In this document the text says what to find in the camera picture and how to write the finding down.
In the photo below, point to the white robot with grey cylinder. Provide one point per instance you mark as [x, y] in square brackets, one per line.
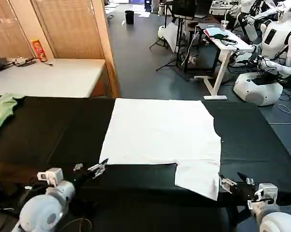
[250, 24]

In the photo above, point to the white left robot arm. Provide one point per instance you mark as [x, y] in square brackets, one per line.
[39, 212]

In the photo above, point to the black and green desk tool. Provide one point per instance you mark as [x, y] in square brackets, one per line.
[224, 38]

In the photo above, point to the white humanoid robot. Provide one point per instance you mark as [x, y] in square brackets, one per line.
[276, 36]

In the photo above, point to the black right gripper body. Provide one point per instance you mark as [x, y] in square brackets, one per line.
[244, 191]

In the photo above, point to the clear cup with straw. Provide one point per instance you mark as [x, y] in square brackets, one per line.
[224, 25]

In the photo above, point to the red and yellow can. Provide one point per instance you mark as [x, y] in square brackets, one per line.
[39, 49]

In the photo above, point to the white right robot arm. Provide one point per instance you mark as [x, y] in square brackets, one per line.
[273, 217]

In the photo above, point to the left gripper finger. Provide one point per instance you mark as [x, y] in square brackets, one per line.
[97, 169]
[78, 167]

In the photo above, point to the white plastic jug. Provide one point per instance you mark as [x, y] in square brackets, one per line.
[162, 31]

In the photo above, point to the wooden slatted cabinet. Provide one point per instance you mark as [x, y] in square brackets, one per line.
[75, 26]

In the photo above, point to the white side table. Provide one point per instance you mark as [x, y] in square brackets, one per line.
[44, 77]

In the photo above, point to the black waste bin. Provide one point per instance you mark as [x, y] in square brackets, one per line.
[129, 17]

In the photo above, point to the white sheet on stand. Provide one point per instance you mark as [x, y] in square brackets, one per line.
[170, 36]

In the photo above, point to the black monitor on tripod stand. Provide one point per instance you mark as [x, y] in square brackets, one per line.
[183, 9]

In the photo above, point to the white standing desk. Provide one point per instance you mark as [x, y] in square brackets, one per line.
[222, 48]

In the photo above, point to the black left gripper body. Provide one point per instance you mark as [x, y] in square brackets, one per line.
[81, 178]

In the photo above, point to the white shirt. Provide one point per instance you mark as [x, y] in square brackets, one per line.
[160, 135]

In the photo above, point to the green cloth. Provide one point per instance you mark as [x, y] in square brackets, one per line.
[1, 111]

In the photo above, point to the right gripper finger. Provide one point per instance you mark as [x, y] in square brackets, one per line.
[227, 184]
[248, 181]

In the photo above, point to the black table cloth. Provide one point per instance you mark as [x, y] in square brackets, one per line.
[51, 135]

